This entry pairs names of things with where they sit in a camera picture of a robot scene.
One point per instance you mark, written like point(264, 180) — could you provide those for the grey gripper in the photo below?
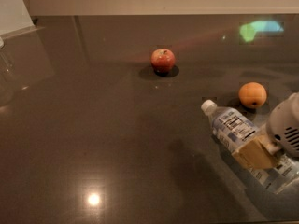
point(284, 125)

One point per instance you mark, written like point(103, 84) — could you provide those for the blue label plastic water bottle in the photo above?
point(233, 130)

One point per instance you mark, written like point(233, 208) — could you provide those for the orange fruit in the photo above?
point(252, 95)

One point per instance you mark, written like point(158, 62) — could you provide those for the red apple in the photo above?
point(162, 60)

